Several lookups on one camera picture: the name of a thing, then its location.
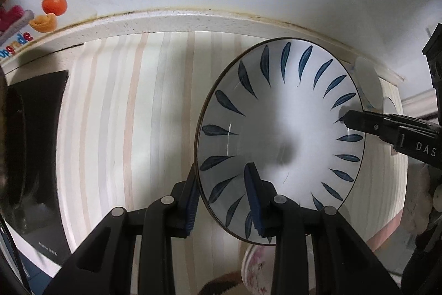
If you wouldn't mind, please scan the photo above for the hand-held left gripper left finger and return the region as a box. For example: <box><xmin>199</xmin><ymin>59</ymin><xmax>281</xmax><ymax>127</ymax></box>
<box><xmin>43</xmin><ymin>162</ymin><xmax>201</xmax><ymax>295</ymax></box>

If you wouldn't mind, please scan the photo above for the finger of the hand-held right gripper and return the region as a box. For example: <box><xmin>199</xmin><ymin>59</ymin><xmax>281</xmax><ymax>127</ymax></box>
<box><xmin>343</xmin><ymin>109</ymin><xmax>401</xmax><ymax>144</ymax></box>

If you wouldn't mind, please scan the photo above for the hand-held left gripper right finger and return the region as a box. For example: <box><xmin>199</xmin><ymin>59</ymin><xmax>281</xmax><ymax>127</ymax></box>
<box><xmin>243</xmin><ymin>162</ymin><xmax>403</xmax><ymax>295</ymax></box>

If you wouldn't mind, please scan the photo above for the blue leaf pattern plate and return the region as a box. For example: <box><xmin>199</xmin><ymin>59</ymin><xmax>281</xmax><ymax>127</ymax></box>
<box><xmin>194</xmin><ymin>37</ymin><xmax>367</xmax><ymax>245</ymax></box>

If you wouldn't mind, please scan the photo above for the person's right hand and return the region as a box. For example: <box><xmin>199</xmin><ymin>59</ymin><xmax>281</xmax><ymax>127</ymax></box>
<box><xmin>402</xmin><ymin>164</ymin><xmax>436</xmax><ymax>234</ymax></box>

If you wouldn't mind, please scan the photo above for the floral white bowl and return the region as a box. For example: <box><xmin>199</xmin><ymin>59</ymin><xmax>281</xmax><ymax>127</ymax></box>
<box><xmin>241</xmin><ymin>242</ymin><xmax>277</xmax><ymax>295</ymax></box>

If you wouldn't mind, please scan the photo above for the striped cat print cloth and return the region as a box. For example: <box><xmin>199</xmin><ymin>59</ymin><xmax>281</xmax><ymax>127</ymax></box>
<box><xmin>55</xmin><ymin>30</ymin><xmax>409</xmax><ymax>295</ymax></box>

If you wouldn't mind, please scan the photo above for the black glass gas stove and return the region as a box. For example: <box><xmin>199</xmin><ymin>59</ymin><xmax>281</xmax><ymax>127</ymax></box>
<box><xmin>0</xmin><ymin>69</ymin><xmax>75</xmax><ymax>258</ymax></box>

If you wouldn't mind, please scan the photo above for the black cable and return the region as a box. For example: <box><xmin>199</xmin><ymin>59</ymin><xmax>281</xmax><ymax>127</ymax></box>
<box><xmin>0</xmin><ymin>214</ymin><xmax>31</xmax><ymax>295</ymax></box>

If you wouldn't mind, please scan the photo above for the colourful wall sticker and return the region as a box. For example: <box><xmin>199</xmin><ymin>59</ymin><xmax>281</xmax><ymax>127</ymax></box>
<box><xmin>0</xmin><ymin>0</ymin><xmax>68</xmax><ymax>58</ymax></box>

